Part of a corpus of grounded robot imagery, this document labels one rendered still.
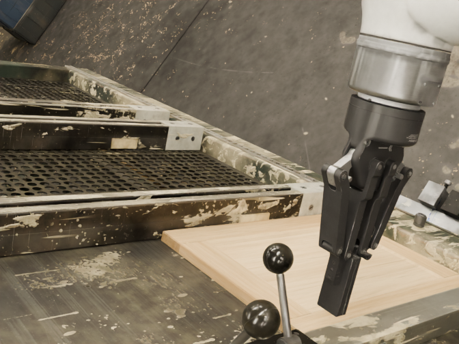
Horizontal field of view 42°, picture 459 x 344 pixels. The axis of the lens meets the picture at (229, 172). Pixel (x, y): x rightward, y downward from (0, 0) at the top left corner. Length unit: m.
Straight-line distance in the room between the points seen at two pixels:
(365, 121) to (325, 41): 2.48
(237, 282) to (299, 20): 2.46
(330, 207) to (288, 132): 2.24
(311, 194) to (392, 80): 0.76
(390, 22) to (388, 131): 0.10
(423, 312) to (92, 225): 0.54
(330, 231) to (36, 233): 0.50
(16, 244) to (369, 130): 0.57
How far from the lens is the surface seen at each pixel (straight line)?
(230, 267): 0.98
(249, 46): 3.35
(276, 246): 0.72
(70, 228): 0.97
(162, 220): 1.06
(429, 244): 1.27
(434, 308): 1.00
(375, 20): 0.59
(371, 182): 0.61
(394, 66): 0.58
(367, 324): 0.87
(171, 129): 1.67
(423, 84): 0.59
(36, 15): 5.19
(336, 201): 0.60
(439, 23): 0.57
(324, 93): 2.86
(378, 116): 0.59
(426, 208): 1.50
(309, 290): 0.98
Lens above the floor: 2.03
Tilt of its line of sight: 44 degrees down
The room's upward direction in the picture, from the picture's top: 51 degrees counter-clockwise
